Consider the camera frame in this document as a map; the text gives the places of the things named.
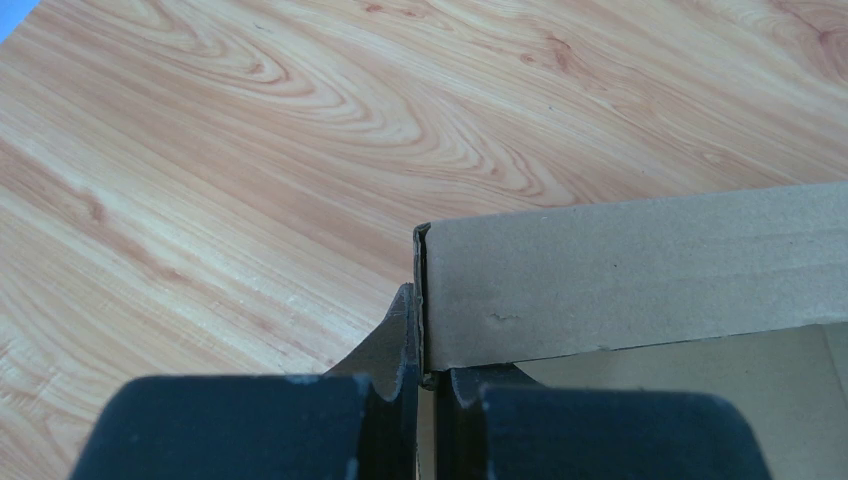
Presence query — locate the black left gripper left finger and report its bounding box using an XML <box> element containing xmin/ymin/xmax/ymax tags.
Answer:
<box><xmin>71</xmin><ymin>284</ymin><xmax>419</xmax><ymax>479</ymax></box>

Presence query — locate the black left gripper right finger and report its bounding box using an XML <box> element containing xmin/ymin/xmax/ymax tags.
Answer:
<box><xmin>434</xmin><ymin>364</ymin><xmax>771</xmax><ymax>479</ymax></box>

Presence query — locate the brown cardboard box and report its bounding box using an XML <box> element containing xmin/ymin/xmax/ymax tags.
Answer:
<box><xmin>415</xmin><ymin>183</ymin><xmax>847</xmax><ymax>479</ymax></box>

